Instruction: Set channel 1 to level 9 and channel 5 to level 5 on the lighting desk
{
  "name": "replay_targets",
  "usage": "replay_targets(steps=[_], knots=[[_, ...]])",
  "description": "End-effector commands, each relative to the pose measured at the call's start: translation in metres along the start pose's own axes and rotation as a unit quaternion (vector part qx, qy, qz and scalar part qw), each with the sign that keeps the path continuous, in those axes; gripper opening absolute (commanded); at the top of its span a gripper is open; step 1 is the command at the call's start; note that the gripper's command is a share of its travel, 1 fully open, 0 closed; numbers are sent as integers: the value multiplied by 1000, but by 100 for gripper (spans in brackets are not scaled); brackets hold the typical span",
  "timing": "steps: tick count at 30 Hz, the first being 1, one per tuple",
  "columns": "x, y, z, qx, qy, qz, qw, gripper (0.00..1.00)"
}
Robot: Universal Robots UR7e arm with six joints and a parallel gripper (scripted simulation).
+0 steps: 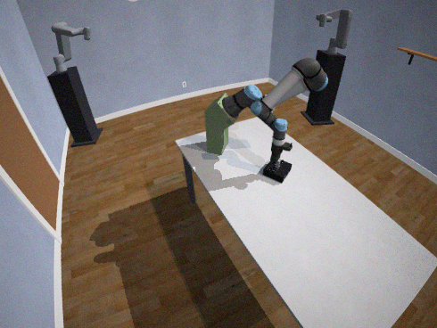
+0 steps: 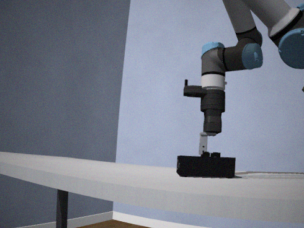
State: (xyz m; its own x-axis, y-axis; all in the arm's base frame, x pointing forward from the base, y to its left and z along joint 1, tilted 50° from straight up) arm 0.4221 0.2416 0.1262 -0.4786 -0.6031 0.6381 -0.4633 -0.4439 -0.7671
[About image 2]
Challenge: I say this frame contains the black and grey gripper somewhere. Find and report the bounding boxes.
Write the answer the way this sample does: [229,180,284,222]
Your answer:
[184,74,227,154]

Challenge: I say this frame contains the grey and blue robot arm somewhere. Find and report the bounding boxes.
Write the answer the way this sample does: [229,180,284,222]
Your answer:
[201,0,304,77]

